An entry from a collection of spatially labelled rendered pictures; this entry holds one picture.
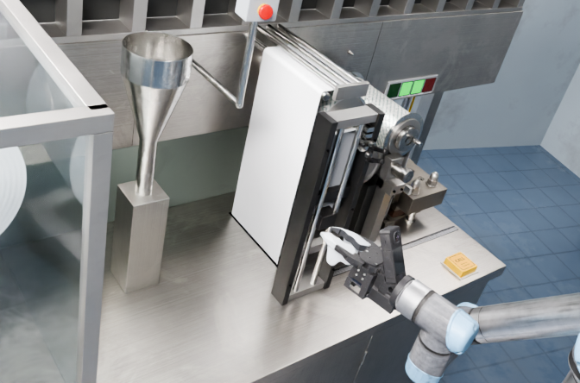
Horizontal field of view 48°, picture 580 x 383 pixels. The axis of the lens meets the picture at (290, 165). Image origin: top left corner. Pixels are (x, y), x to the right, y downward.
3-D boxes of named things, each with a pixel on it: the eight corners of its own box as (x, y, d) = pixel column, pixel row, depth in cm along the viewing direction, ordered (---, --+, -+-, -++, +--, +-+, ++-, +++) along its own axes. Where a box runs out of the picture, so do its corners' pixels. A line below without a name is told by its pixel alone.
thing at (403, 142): (404, 129, 173) (422, 127, 178) (399, 126, 174) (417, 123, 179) (394, 153, 177) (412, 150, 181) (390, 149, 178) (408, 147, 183)
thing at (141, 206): (119, 304, 153) (138, 92, 123) (96, 267, 162) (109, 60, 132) (173, 287, 162) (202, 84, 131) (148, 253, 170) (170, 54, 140)
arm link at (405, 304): (420, 297, 123) (439, 284, 129) (400, 283, 125) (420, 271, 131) (406, 327, 126) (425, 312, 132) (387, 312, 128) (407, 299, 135)
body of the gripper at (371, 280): (339, 283, 135) (386, 318, 129) (353, 250, 131) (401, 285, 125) (360, 273, 141) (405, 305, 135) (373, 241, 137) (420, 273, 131)
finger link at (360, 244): (324, 245, 143) (353, 270, 137) (333, 223, 140) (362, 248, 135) (334, 242, 145) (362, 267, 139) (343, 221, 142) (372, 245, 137)
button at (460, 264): (460, 278, 188) (463, 272, 187) (443, 263, 192) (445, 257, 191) (475, 272, 192) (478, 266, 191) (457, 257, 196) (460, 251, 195)
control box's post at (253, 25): (237, 106, 139) (254, 19, 129) (234, 103, 140) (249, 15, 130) (243, 105, 140) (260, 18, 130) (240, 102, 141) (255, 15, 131)
